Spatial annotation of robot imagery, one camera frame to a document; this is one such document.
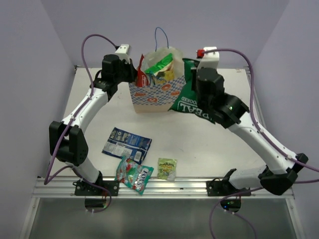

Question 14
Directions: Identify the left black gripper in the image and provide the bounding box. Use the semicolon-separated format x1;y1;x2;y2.
114;58;139;84

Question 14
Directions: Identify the red Chuba chips bag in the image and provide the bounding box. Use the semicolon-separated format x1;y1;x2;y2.
136;55;150;87

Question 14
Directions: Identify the green Real chips bag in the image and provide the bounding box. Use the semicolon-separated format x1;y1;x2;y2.
169;58;215;124

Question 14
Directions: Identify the green Chuba cassava chips bag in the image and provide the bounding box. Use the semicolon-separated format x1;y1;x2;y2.
144;53;175;85

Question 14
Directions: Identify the checkered paper bag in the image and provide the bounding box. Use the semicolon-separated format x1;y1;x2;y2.
128;26;186;114

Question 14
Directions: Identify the blue snack packet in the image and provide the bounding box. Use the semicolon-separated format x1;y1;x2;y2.
102;127;152;165

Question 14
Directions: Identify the Fox's candy packet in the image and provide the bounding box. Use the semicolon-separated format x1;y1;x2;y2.
115;156;154;195

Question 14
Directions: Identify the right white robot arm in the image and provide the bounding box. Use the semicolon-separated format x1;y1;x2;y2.
191;68;308;196

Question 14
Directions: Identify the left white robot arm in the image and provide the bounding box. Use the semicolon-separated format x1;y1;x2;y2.
49;52;137;196

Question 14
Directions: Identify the small yellow-green candy packet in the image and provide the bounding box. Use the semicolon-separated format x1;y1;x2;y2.
158;158;177;182

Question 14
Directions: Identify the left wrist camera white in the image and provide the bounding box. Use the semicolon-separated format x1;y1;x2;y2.
115;44;130;63

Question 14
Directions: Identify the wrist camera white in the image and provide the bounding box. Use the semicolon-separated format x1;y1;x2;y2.
115;44;130;63
196;47;220;69

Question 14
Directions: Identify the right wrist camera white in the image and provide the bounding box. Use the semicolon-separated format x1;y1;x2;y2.
196;47;220;69

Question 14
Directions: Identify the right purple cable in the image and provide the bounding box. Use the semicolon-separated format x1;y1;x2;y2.
208;48;319;239

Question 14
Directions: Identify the purple cable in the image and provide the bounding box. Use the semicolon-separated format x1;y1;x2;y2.
44;34;118;214
208;48;319;239

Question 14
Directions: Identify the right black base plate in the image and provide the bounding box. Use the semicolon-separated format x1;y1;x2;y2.
206;178;251;197

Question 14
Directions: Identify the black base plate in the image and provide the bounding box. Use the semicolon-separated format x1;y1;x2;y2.
206;178;251;197
72;180;120;197

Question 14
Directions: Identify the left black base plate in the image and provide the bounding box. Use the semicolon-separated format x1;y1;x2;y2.
72;180;120;197

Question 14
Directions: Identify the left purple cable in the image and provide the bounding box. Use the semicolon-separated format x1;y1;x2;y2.
44;34;118;214

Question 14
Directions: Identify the aluminium mounting rail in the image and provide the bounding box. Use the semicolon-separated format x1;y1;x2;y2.
31;176;294;199

